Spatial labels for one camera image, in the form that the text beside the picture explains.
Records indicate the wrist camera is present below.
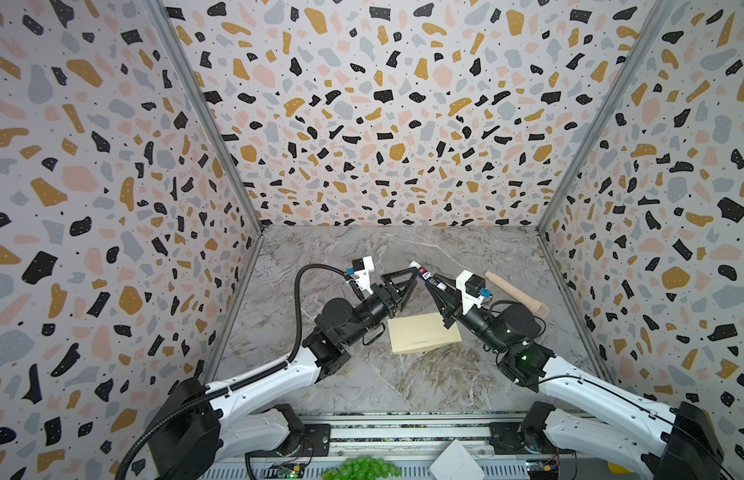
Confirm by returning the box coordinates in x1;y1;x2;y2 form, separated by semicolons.
346;256;375;300
456;270;492;315

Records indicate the black corrugated cable hose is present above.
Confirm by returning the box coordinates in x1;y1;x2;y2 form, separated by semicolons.
112;263;364;480

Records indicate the cream yellow envelope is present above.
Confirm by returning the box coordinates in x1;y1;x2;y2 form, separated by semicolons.
388;313;462;355

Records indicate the small circuit board right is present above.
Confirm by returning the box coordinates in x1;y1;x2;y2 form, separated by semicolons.
525;460;559;480

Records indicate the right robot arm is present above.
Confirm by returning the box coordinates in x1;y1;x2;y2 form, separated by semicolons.
425;273;731;479

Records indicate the left aluminium corner post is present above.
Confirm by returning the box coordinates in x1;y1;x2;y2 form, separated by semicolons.
143;1;264;237

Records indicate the right aluminium corner post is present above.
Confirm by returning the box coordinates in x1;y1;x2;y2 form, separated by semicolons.
536;0;674;238

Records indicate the wooden stamp handle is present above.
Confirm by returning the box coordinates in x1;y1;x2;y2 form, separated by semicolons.
485;270;551;320

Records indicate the small circuit board left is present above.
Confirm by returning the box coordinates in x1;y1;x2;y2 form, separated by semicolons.
265;462;305;479

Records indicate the small circuit board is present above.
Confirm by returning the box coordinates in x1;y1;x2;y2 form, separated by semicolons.
525;460;559;480
265;462;305;479

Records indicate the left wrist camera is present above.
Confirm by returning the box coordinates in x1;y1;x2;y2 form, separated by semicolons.
346;256;375;300

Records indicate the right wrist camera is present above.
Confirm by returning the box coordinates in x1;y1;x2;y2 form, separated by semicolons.
456;270;492;315

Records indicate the aluminium corner post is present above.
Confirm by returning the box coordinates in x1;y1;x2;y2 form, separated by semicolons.
143;1;264;237
536;0;674;238

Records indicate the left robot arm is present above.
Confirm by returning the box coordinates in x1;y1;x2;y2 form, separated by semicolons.
116;267;418;479

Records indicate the yellow cylinder object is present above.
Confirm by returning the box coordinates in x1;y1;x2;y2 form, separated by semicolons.
607;462;633;475

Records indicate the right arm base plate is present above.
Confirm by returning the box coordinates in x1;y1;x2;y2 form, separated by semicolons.
489;421;573;455

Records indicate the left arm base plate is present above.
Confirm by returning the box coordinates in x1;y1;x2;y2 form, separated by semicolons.
271;423;332;459

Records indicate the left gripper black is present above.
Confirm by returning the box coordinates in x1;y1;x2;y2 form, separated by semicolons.
342;269;415;350

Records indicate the green grape bunch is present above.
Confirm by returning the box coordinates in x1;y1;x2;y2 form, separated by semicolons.
321;456;402;480

